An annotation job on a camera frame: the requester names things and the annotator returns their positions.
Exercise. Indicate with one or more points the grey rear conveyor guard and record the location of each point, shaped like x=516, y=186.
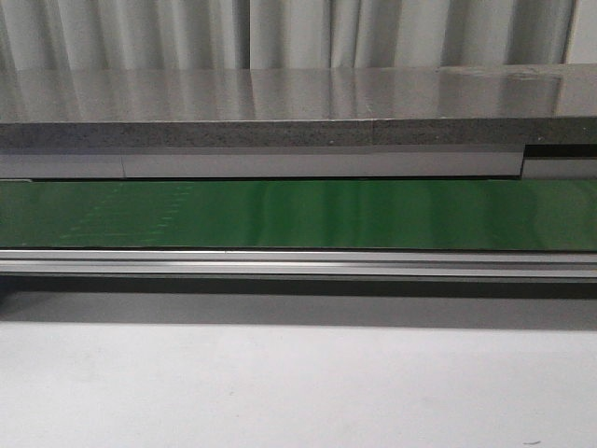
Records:
x=571, y=161

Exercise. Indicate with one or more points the aluminium front conveyor rail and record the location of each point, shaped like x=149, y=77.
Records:
x=545, y=265

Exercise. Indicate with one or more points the green conveyor belt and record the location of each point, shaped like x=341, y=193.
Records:
x=448, y=214

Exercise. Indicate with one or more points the grey stone slab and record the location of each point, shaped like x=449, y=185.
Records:
x=514, y=104

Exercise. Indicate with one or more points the white pleated curtain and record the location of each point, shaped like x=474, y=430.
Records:
x=77, y=35

